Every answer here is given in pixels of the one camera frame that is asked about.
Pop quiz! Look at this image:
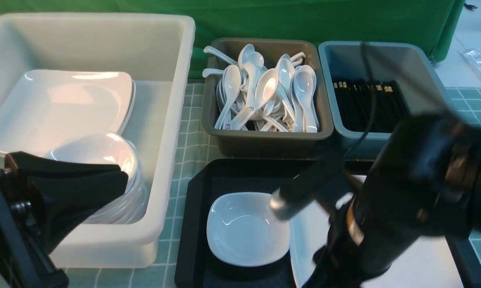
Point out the white spoon of bin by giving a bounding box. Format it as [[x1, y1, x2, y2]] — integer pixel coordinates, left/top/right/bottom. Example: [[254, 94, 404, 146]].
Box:
[[290, 65, 318, 133], [231, 68, 279, 130], [214, 64, 242, 130]]

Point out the white spoon centre of bin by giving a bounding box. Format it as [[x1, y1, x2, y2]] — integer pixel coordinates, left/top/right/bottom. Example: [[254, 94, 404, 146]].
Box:
[[231, 68, 279, 130]]

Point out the large white rice plate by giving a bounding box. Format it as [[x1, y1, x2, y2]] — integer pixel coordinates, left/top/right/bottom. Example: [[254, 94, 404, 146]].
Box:
[[287, 174, 463, 288]]

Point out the black serving tray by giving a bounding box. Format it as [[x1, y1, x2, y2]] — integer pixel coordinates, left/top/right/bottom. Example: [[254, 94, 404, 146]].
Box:
[[174, 159, 481, 288]]

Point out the white spoon left of bin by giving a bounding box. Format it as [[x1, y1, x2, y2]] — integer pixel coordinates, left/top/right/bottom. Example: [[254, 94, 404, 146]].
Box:
[[214, 64, 242, 130]]

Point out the small white square bowl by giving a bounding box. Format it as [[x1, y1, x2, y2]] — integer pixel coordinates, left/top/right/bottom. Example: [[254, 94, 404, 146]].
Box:
[[207, 192, 290, 267]]

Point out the stack of white bowls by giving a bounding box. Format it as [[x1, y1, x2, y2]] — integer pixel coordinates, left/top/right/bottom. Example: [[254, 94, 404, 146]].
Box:
[[43, 132, 150, 224]]

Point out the pile of black chopsticks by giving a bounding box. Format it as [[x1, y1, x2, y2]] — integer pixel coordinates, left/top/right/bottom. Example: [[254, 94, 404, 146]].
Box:
[[332, 78, 410, 133]]

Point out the large white plastic tub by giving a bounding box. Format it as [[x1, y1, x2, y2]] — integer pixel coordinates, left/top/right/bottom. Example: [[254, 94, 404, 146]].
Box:
[[0, 13, 195, 268]]

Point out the green cloth backdrop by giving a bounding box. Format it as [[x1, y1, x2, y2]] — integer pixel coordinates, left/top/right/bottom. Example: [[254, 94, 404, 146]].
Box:
[[0, 0, 465, 79]]

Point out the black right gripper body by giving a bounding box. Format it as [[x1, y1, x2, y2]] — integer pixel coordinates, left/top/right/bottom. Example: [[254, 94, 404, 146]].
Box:
[[303, 200, 389, 288]]

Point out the blue-grey plastic chopstick bin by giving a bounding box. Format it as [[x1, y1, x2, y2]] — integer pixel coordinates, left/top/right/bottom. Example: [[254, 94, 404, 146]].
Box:
[[318, 41, 447, 159]]

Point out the brown plastic spoon bin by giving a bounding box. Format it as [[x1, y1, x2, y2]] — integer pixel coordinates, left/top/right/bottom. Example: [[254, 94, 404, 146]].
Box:
[[201, 38, 335, 158]]

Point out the white spoon right of bin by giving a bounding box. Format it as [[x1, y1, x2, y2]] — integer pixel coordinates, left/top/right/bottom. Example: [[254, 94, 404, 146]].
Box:
[[290, 65, 318, 133]]

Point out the black camera cable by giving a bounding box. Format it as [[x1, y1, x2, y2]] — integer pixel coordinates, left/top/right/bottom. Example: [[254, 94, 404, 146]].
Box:
[[342, 40, 379, 158]]

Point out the stack of white square plates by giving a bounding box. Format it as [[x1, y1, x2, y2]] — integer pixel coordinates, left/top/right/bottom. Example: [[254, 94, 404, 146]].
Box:
[[0, 70, 136, 156]]

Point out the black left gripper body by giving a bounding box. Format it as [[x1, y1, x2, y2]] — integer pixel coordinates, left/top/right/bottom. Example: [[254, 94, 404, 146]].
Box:
[[0, 169, 69, 288]]

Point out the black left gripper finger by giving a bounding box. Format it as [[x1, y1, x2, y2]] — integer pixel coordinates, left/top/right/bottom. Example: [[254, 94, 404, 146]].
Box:
[[4, 152, 128, 253]]

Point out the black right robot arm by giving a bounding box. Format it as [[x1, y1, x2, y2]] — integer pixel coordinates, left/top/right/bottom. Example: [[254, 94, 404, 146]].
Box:
[[304, 114, 481, 288]]

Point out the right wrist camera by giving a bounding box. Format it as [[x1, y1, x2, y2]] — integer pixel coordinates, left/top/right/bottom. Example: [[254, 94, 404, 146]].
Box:
[[269, 152, 345, 221]]

